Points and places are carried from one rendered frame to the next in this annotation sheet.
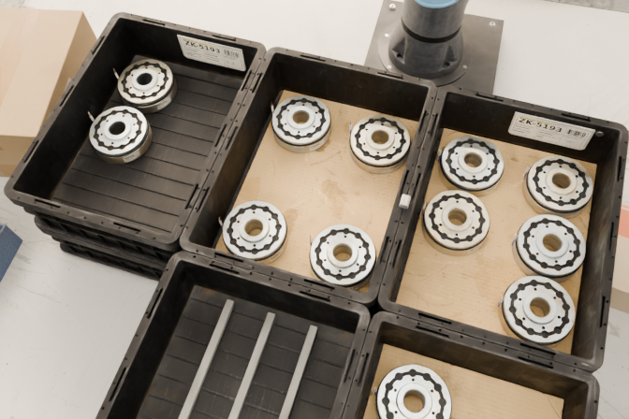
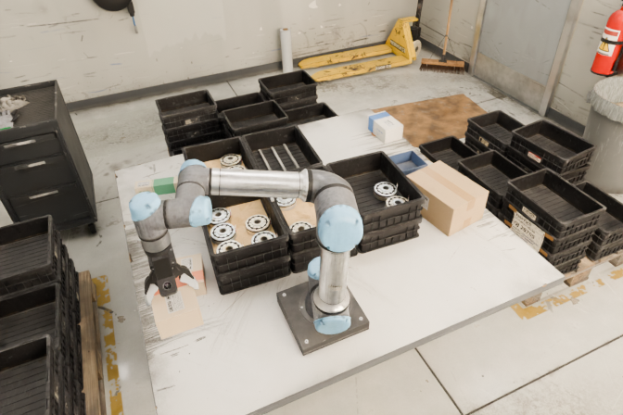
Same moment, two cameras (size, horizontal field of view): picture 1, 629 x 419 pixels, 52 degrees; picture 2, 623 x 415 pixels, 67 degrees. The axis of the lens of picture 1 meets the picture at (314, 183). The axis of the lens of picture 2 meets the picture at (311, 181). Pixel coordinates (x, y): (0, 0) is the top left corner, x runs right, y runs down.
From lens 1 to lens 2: 1.99 m
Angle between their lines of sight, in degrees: 76
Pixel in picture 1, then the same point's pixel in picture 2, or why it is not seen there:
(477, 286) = (240, 218)
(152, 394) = (306, 161)
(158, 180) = (360, 192)
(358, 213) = (290, 215)
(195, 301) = not seen: hidden behind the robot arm
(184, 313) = not seen: hidden behind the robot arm
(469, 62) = (301, 311)
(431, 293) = (252, 210)
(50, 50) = (441, 194)
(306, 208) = (308, 208)
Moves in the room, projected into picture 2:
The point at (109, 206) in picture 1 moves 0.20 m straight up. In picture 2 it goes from (365, 181) to (367, 144)
